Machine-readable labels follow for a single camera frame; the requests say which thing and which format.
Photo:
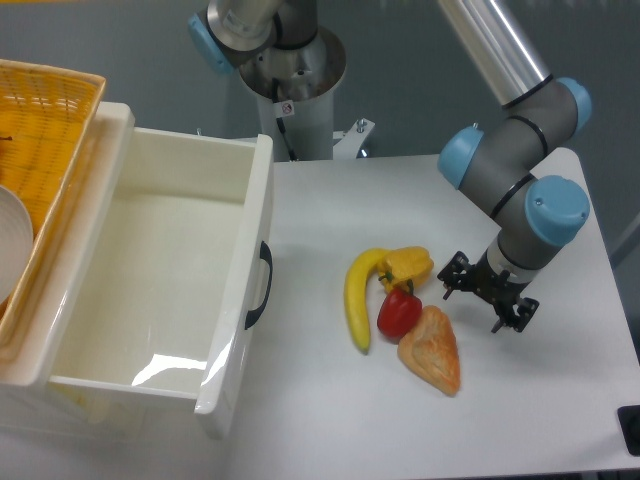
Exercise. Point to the yellow woven basket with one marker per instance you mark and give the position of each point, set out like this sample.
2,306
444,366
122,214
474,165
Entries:
46,112

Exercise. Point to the red bell pepper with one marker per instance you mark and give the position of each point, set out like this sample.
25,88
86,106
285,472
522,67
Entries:
399,313

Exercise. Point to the yellow bell pepper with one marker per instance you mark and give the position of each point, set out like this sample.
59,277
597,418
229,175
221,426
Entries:
406,269

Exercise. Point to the black drawer handle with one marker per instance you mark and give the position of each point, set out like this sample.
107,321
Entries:
264,286

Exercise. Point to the white plate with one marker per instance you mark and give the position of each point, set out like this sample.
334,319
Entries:
16,241

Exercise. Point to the black object at table edge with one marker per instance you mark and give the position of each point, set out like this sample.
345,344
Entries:
629,420

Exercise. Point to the white open drawer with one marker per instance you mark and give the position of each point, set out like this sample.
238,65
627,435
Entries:
159,319

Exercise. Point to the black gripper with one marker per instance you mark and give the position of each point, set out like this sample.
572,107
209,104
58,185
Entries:
512,310

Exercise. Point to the triangle golden bread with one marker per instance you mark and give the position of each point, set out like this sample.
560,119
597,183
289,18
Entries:
429,350

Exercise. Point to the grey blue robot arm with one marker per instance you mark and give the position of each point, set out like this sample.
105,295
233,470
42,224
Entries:
537,217

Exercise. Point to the yellow banana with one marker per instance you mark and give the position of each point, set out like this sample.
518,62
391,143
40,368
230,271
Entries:
354,296

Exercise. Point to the white drawer cabinet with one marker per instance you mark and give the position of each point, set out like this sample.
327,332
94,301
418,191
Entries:
30,398

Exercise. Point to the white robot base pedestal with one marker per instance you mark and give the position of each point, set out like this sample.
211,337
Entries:
294,92

